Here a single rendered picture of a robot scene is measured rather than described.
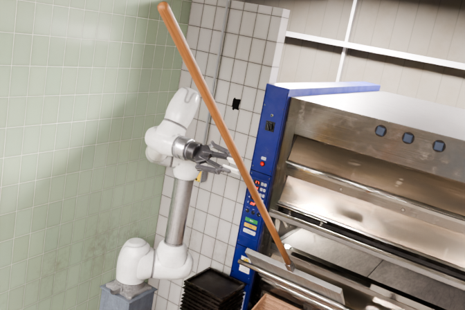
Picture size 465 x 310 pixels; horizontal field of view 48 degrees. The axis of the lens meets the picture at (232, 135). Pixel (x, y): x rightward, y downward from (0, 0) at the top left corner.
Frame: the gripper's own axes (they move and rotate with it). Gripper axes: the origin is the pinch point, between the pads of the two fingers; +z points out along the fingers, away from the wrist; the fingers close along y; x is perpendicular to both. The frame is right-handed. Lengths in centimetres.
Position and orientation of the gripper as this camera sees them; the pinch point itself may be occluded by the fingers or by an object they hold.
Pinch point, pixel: (234, 165)
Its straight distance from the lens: 193.3
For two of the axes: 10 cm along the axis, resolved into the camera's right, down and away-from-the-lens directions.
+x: -2.7, -5.6, -7.8
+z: 8.3, 2.7, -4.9
